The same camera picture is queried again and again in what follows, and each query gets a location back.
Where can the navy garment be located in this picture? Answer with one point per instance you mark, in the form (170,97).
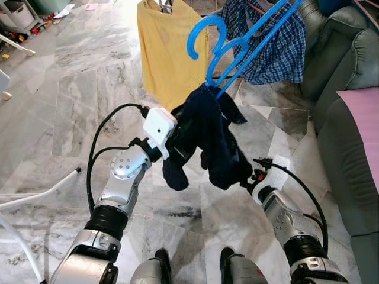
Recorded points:
(207,130)

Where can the blue plastic hanger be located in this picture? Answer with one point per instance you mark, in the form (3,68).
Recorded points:
(193,47)

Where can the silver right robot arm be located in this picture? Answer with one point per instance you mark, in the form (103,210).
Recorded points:
(284,219)

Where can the yellow shirt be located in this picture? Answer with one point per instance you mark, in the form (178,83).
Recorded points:
(166,59)

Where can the robot right leg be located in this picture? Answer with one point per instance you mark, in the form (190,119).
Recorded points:
(243,272)

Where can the robot leg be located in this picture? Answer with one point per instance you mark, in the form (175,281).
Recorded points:
(243,272)
(151,272)

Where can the green leather sofa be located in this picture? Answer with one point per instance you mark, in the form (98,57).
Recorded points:
(343,148)

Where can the pink cushion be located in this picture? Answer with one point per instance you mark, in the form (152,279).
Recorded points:
(361,130)

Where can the robot left leg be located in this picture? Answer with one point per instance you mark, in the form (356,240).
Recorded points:
(151,272)

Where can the blue plaid shirt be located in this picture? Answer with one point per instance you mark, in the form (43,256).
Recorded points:
(278,53)

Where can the pink paper sheet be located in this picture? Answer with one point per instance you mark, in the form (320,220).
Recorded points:
(92,6)

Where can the white crumpled paper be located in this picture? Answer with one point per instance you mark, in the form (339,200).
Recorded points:
(64,9)

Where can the white plastic pole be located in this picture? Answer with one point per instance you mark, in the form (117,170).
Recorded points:
(18,44)

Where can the white drawer cart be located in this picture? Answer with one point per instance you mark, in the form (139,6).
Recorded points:
(21,15)

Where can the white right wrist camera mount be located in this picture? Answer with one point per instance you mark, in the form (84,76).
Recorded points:
(277,171)

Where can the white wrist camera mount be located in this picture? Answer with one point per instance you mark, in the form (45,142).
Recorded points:
(159,127)
(277,171)

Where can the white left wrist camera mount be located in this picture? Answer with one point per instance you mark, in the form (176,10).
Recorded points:
(159,127)

